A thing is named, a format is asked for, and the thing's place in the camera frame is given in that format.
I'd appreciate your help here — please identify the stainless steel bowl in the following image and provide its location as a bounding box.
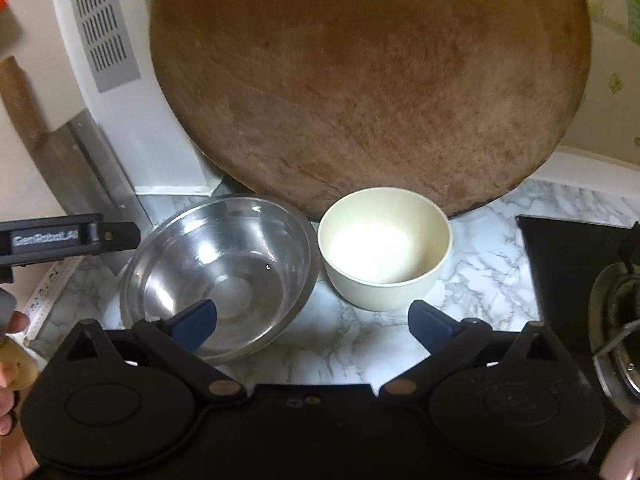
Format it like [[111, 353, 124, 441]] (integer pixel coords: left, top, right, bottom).
[[119, 195, 321, 365]]

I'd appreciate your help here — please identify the cream ceramic bowl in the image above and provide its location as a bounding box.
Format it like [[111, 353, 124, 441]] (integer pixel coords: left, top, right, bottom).
[[317, 186, 454, 312]]

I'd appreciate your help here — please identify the person's left hand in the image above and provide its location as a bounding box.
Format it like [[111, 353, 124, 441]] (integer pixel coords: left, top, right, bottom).
[[0, 309, 42, 480]]

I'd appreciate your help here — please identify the person's right hand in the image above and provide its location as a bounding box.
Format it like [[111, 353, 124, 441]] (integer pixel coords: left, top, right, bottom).
[[599, 419, 640, 480]]

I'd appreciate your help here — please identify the measuring tape strip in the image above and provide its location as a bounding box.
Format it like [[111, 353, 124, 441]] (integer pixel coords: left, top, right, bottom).
[[18, 257, 82, 347]]

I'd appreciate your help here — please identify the black gas stove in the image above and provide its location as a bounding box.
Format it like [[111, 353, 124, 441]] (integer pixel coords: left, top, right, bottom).
[[516, 216, 639, 424]]

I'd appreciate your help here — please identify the white vented appliance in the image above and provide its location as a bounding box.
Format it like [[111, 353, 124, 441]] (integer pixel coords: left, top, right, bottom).
[[53, 0, 222, 196]]

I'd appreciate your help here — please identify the round wooden cutting board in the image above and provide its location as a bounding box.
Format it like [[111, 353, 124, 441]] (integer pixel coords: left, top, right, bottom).
[[150, 0, 591, 218]]

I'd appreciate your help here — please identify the cleaver knife with wooden handle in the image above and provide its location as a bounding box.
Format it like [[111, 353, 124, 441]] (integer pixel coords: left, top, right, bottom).
[[1, 56, 152, 236]]

